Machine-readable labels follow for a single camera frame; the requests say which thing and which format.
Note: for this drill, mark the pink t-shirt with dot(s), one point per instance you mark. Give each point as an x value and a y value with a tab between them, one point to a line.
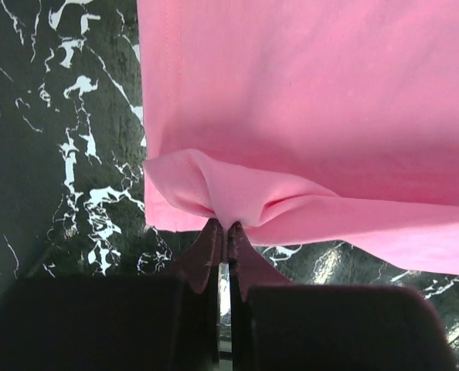
306	121

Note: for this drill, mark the black marble pattern mat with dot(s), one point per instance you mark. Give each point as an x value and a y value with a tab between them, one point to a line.
72	177

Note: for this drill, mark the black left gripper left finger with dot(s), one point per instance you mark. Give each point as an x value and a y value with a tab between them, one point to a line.
164	321

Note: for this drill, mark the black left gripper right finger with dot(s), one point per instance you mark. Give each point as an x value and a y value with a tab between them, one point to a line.
279	325

